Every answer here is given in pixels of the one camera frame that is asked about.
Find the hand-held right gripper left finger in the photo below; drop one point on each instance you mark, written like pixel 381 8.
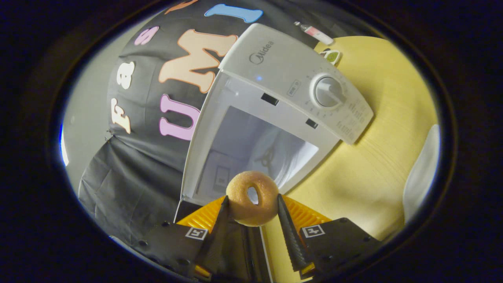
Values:
pixel 216 239

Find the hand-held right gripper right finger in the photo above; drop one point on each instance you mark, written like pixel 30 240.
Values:
pixel 292 243

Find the glazed brown donut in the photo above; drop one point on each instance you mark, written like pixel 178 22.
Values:
pixel 239 204

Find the white microwave oven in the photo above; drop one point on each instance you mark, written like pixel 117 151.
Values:
pixel 283 67

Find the black backdrop cloth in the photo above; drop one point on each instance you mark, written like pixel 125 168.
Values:
pixel 129 188

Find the white plate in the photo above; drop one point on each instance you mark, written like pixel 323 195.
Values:
pixel 422 177

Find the white divided dish with beans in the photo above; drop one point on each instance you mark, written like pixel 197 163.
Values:
pixel 332 57

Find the small clear bottle pink label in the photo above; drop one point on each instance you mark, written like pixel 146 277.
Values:
pixel 320 35

